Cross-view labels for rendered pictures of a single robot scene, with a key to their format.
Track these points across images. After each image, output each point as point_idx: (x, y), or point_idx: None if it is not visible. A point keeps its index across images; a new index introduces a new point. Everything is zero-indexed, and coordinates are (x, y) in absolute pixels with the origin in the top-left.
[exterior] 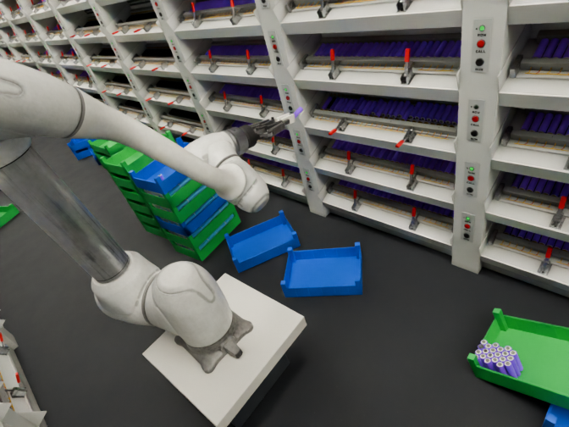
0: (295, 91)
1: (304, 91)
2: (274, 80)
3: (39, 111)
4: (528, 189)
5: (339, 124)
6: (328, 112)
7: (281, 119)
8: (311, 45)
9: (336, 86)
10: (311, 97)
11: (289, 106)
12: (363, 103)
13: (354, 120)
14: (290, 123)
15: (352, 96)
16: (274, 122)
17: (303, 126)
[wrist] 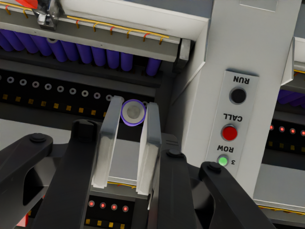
0: (184, 146)
1: (180, 126)
2: (259, 192)
3: None
4: None
5: (43, 13)
6: (118, 49)
7: (92, 177)
8: None
9: (12, 142)
10: (183, 96)
11: (240, 103)
12: (39, 49)
13: (23, 16)
14: (109, 107)
15: (91, 64)
16: (154, 175)
17: (212, 19)
